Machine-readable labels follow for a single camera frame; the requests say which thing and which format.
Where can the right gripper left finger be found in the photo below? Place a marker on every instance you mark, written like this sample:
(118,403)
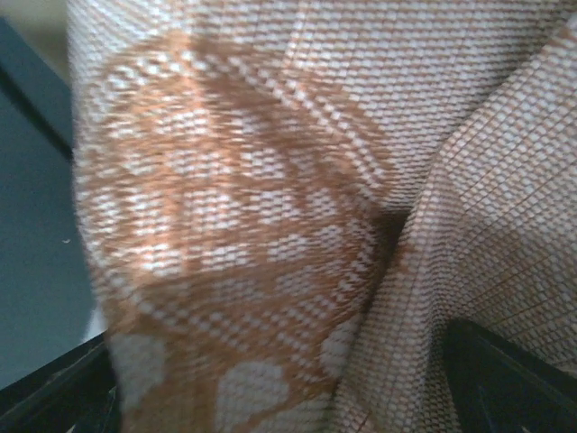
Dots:
(74,393)

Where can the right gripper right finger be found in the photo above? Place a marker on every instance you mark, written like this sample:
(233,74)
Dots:
(497,387)

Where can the beige patterned pillow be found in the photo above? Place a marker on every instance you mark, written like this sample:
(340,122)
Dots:
(282,203)

